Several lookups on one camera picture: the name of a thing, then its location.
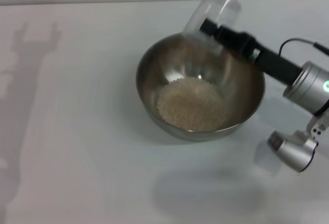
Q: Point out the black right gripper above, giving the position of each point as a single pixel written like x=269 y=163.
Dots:
x=257 y=52

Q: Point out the clear plastic measuring cup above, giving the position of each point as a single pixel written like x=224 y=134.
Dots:
x=205 y=16

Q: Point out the stainless steel mixing bowl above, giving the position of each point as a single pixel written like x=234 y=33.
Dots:
x=239 y=100

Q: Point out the white rice grains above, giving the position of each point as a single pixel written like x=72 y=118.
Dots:
x=192 y=105

